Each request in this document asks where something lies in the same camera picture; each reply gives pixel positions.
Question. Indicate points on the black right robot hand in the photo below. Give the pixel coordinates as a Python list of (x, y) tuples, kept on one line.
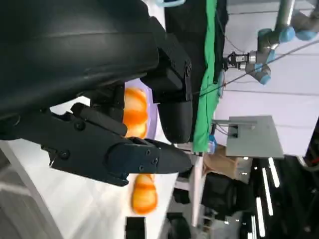
[(135, 227)]

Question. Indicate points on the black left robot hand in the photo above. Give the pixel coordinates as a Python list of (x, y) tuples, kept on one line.
[(74, 49)]

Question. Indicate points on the white table leg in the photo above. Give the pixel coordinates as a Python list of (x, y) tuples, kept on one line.
[(197, 186)]

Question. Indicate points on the lilac plate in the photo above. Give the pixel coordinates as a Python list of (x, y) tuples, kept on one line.
[(152, 117)]

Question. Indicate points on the brown cardboard box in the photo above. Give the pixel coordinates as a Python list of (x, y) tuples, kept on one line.
[(224, 161)]

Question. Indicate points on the black backdrop cloth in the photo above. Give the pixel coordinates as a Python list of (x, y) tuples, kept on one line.
[(184, 25)]

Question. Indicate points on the green cloth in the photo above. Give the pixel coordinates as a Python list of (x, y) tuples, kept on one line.
[(208, 62)]

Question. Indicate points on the grey flat panel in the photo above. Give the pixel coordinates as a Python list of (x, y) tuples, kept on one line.
[(256, 137)]

